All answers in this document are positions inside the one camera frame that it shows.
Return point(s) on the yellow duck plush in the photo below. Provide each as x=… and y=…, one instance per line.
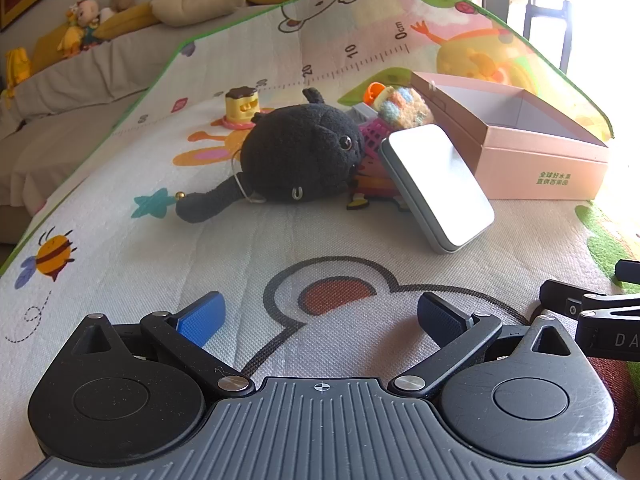
x=72, y=37

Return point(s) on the black plush toy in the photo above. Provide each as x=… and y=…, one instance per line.
x=300, y=150

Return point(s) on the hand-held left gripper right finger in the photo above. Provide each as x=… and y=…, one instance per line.
x=442, y=317

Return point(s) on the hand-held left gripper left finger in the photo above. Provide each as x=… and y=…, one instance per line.
x=202, y=317

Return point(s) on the silver tin box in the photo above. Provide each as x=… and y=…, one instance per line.
x=435, y=185

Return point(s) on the pink cardboard box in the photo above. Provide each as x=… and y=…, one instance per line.
x=530, y=165

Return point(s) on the grey sofa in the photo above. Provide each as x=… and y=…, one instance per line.
x=75, y=110

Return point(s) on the yellow pudding toy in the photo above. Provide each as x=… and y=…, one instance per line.
x=242, y=107

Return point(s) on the small pink-faced doll plush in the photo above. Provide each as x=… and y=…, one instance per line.
x=85, y=10

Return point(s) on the yellow plush toy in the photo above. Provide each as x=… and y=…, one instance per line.
x=17, y=67

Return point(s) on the printed play mat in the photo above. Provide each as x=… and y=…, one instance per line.
x=150, y=270

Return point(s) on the orange plastic pumpkin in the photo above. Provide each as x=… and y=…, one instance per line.
x=372, y=94

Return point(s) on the purple monster toy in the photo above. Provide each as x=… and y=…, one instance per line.
x=362, y=192

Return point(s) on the fluffy multicoloured plush ball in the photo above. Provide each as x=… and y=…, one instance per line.
x=407, y=107

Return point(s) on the pink toy shopping basket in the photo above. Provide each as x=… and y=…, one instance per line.
x=375, y=135

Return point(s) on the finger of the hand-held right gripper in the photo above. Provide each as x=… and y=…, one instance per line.
x=630, y=271
x=565, y=300

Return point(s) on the black metal stand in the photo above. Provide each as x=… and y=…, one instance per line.
x=567, y=35

